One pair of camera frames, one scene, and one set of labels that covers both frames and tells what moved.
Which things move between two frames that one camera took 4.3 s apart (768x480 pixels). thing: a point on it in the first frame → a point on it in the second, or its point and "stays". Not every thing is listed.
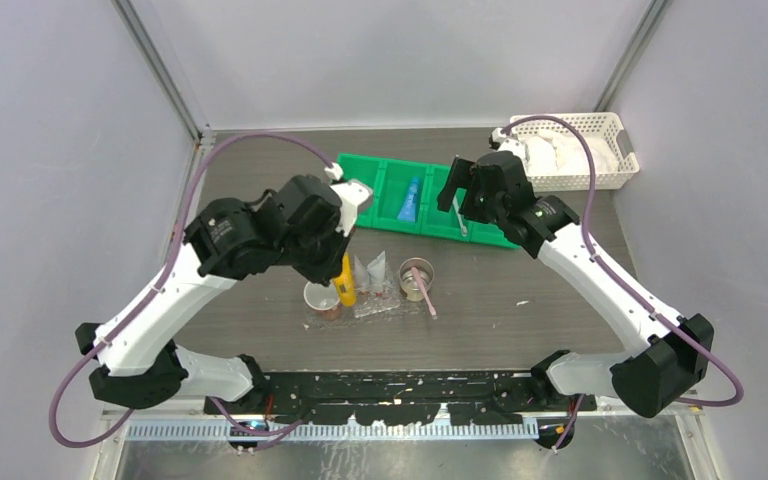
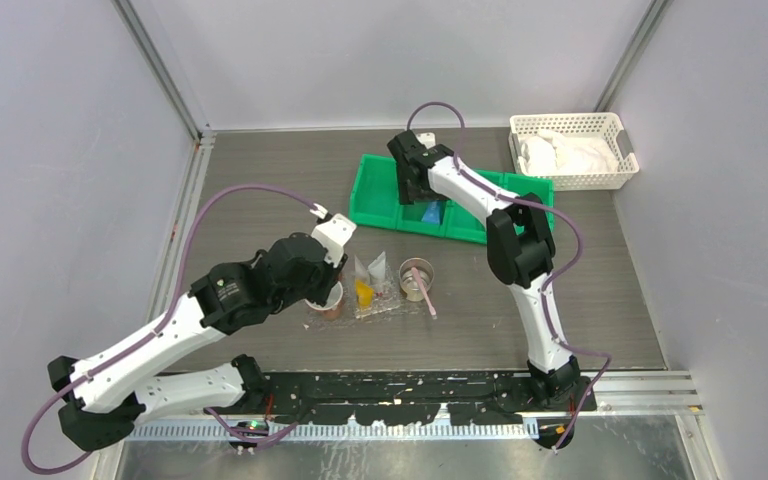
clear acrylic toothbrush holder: (379, 300) stays
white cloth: (565, 154) stays
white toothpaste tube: (361, 275) stays
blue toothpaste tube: (408, 210) → (433, 213)
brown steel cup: (409, 283) stays
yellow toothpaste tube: (346, 283) → (365, 293)
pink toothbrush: (422, 284) stays
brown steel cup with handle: (322, 299) stays
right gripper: (463, 175) → (409, 194)
